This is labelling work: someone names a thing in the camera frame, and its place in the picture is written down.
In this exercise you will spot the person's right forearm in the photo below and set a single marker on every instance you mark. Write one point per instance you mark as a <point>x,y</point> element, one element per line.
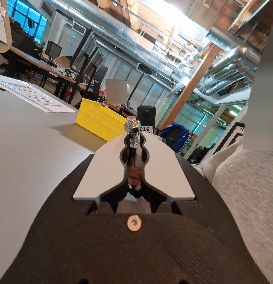
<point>216,162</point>

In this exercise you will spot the grey flat panel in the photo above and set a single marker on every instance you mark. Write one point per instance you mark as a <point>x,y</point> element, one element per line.
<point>77,98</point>

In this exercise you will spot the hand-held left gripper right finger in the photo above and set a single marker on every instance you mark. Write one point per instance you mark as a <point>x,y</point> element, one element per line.
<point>167,175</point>

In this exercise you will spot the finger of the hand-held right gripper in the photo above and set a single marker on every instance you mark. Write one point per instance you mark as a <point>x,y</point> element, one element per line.
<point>139,155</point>

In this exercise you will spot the person's right hand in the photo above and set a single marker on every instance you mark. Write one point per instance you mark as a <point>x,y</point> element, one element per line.
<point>134,175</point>

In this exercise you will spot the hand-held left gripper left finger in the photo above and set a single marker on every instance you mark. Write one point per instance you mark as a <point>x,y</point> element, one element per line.
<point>101,173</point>

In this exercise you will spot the steel bolt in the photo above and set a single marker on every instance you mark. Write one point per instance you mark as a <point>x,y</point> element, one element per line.
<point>134,138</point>

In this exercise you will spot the wooden office desk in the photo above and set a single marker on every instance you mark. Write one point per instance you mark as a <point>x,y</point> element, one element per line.
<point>49,66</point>

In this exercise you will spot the black framed sign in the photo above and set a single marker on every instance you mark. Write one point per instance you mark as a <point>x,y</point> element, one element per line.
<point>229,142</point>

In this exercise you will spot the black pole with round disc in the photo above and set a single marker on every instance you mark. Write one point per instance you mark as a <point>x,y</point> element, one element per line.
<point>145,67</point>

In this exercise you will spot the dark computer monitor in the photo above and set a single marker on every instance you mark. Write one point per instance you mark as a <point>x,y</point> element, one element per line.
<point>95,62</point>
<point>83,51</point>

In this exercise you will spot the silver ventilation duct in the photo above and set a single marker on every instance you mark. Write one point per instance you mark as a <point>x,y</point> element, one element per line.
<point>118,33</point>

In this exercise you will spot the person's light sweater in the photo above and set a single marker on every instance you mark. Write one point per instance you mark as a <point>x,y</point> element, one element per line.
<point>249,210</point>

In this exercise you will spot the yellow plastic bin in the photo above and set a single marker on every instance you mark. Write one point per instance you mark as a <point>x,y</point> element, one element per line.
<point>98,119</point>

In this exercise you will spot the grey desk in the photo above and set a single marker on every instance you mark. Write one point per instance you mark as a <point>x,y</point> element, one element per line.
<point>38,155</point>

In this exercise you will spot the small black monitor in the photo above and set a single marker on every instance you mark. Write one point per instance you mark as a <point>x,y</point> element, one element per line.
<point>53,48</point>

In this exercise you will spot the steel hex nut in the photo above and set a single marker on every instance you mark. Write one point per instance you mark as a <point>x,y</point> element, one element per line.
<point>132,127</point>

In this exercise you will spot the laminated paper sheet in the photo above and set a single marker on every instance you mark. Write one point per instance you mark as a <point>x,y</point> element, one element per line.
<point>34,95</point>

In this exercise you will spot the blue jacket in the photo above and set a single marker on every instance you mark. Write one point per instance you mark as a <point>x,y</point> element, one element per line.
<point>174,133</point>

